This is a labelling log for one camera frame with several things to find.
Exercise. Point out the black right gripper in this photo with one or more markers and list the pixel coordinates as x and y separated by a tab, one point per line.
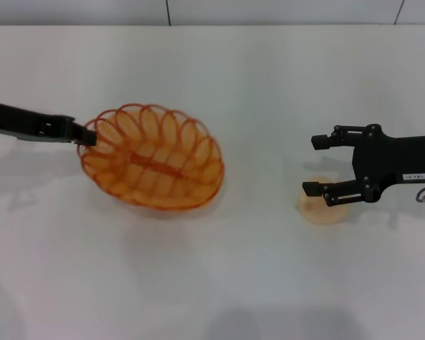
396	156

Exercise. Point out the pale round bread bun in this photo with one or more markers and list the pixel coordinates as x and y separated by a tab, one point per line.
322	214

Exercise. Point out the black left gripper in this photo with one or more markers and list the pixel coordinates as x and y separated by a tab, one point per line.
21	122

